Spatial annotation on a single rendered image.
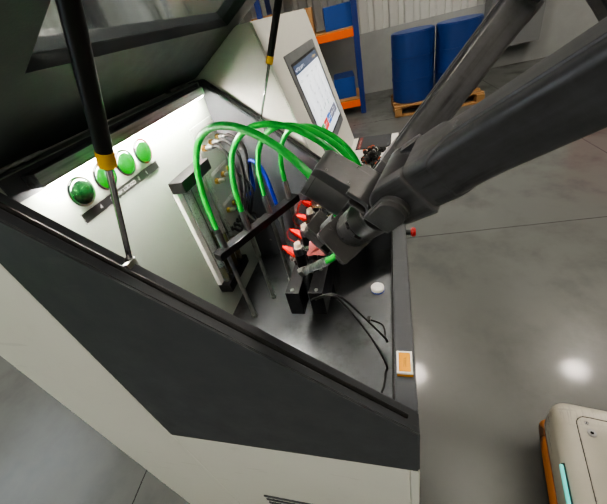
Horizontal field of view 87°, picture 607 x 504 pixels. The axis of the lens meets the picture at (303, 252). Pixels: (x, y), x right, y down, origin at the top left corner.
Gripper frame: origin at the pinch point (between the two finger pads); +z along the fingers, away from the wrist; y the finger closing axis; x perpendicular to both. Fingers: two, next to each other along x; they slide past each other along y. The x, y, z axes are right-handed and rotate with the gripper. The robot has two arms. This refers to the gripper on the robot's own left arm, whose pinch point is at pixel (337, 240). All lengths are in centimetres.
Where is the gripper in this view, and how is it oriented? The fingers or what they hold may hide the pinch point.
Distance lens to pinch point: 60.0
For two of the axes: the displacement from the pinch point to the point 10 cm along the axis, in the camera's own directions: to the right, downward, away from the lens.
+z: -1.7, 1.7, 9.7
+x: 6.7, 7.4, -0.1
